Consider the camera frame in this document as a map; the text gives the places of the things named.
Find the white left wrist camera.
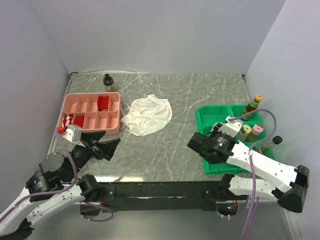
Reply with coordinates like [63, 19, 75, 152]
[57, 124, 82, 144]

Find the white crumpled cloth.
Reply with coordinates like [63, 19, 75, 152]
[120, 94, 173, 137]

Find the pink lid spice jar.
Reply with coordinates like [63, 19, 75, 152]
[246, 123, 264, 143]

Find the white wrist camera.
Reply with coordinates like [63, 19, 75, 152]
[57, 124, 82, 144]
[212, 116, 243, 137]

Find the red packet back compartment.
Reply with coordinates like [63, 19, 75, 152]
[97, 95, 110, 112]

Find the green compartment bin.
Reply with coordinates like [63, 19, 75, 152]
[195, 104, 274, 175]

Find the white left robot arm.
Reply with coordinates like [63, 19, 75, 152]
[0, 129, 121, 240]

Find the red packet front compartment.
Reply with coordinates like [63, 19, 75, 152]
[73, 115, 85, 128]

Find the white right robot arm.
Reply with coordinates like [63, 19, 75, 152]
[187, 132, 310, 213]

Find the red sauce bottle yellow cap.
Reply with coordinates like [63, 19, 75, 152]
[241, 94, 263, 121]

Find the red packet compartment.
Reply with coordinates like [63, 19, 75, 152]
[97, 95, 110, 112]
[73, 115, 85, 128]

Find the black cap spice jar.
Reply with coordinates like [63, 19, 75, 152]
[102, 73, 117, 92]

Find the black front mounting rail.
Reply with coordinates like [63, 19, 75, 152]
[82, 181, 251, 213]

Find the red white striped packet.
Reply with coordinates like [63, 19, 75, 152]
[61, 113, 74, 128]

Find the pink compartment tray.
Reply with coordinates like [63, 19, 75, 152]
[57, 92, 121, 135]

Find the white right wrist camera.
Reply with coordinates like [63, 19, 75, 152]
[212, 116, 243, 137]

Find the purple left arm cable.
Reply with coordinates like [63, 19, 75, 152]
[0, 127, 116, 223]

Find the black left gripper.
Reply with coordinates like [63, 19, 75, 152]
[63, 130, 121, 182]

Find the dark sauce bottle black cap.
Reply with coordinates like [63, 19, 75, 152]
[253, 135, 283, 156]

